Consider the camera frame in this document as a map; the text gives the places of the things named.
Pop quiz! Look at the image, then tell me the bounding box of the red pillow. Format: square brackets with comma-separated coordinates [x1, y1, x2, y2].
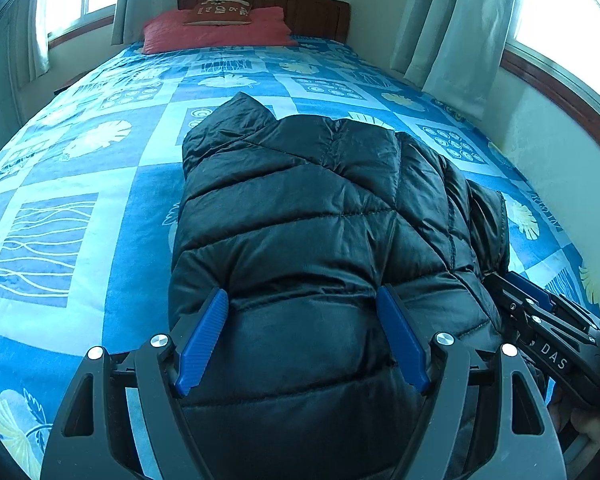
[141, 6, 298, 55]

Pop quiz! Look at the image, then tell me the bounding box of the white curtain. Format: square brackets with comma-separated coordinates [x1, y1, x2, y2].
[422, 0, 522, 121]
[390, 0, 461, 78]
[7, 0, 51, 81]
[111, 0, 181, 46]

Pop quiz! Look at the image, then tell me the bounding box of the bed with blue patterned bedspread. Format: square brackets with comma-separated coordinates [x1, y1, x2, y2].
[0, 35, 600, 480]

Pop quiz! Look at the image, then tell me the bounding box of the person's right hand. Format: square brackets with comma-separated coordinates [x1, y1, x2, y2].
[550, 390, 600, 466]

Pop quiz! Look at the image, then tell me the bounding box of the brown printed cushion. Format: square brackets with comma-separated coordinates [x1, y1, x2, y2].
[182, 0, 253, 26]

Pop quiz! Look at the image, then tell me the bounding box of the black puffer jacket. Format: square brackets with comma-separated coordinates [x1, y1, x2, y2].
[167, 91, 556, 480]

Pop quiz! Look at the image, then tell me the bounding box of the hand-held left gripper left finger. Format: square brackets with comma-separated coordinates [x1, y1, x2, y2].
[40, 287, 230, 480]

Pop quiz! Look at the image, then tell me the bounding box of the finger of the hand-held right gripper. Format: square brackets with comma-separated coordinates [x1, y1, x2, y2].
[502, 271, 600, 333]
[485, 275, 548, 342]

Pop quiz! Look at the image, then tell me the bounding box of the wooden headboard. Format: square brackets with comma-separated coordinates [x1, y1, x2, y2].
[176, 0, 352, 43]

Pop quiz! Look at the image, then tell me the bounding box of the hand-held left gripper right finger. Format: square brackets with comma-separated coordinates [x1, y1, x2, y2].
[376, 284, 567, 480]

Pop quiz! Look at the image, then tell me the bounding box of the dark wooden nightstand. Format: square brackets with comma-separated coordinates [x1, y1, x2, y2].
[54, 69, 98, 97]

